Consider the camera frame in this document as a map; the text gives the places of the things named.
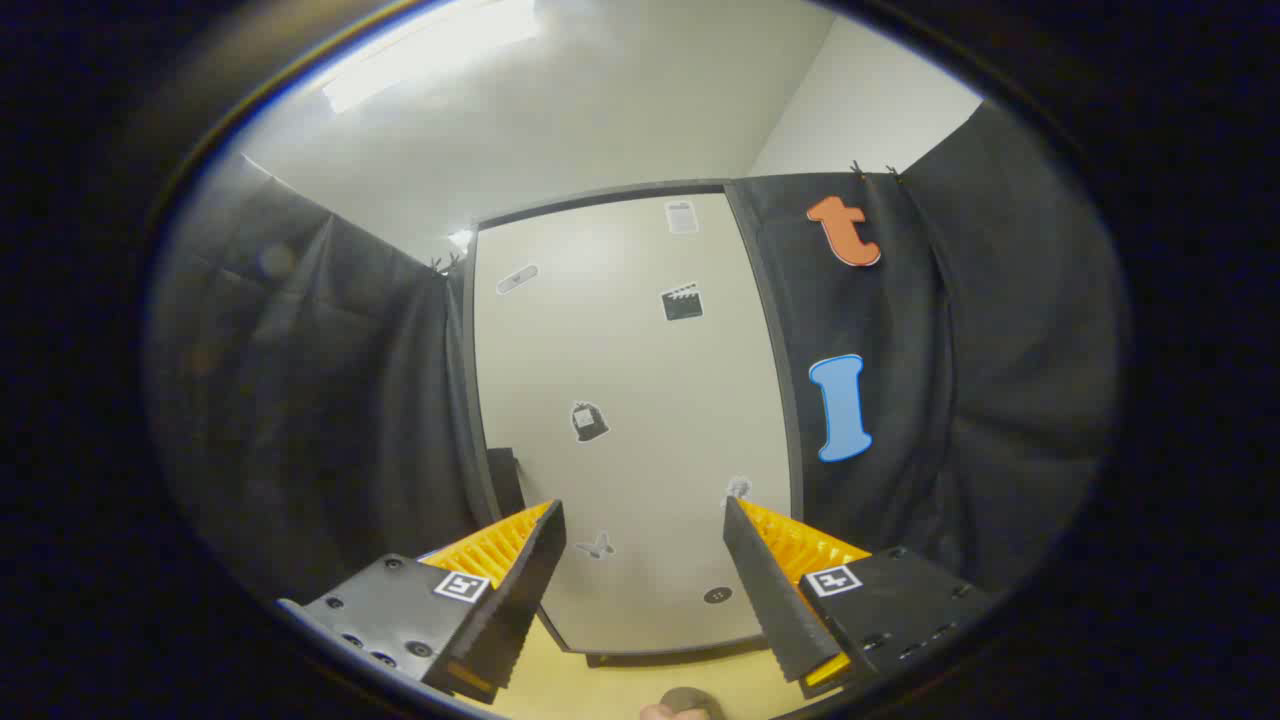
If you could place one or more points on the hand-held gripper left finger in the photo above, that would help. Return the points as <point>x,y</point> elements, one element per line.
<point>525,590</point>

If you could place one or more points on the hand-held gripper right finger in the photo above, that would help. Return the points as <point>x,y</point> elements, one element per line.
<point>765,590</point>

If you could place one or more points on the brown fuzzy slipper shoe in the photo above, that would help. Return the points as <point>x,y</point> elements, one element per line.
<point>688,702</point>

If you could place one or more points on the white shoe cabinet door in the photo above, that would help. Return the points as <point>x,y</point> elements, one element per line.
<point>640,380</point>

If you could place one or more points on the black backdrop cloth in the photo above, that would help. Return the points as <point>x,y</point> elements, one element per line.
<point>300,400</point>

